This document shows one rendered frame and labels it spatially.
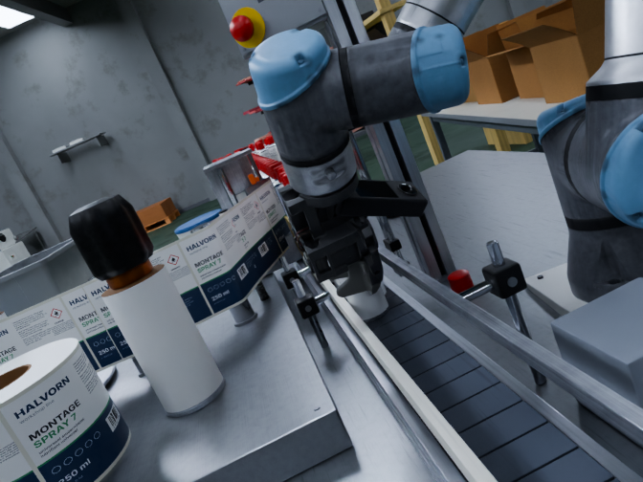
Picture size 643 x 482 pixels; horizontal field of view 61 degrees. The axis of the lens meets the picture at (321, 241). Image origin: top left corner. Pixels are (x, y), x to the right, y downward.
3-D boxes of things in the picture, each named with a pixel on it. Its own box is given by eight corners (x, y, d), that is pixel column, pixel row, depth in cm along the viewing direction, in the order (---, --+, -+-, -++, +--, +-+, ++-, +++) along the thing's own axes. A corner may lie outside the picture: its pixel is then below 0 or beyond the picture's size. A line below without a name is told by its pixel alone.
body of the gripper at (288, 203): (299, 250, 70) (271, 177, 62) (360, 221, 71) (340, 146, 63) (321, 289, 65) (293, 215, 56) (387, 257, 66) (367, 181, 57)
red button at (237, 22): (232, 21, 86) (223, 22, 84) (252, 10, 85) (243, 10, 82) (243, 44, 87) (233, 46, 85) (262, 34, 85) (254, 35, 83)
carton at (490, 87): (460, 111, 320) (439, 49, 311) (532, 80, 319) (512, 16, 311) (490, 111, 277) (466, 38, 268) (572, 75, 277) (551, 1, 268)
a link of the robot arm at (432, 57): (449, 28, 57) (344, 53, 58) (462, 10, 46) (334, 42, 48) (460, 105, 58) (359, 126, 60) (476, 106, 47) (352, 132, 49)
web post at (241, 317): (233, 321, 100) (188, 230, 96) (256, 311, 101) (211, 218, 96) (234, 330, 96) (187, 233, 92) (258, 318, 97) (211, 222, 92)
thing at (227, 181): (249, 267, 133) (202, 169, 127) (298, 244, 134) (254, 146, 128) (254, 281, 120) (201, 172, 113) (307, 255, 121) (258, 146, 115)
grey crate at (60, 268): (40, 295, 301) (19, 260, 296) (107, 267, 301) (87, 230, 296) (-14, 339, 243) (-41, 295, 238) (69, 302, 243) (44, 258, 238)
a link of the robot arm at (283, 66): (334, 54, 45) (236, 76, 47) (360, 158, 53) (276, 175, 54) (332, 13, 51) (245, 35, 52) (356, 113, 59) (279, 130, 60)
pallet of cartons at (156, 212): (181, 214, 1240) (171, 196, 1230) (172, 222, 1157) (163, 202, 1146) (130, 235, 1247) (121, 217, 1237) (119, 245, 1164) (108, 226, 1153)
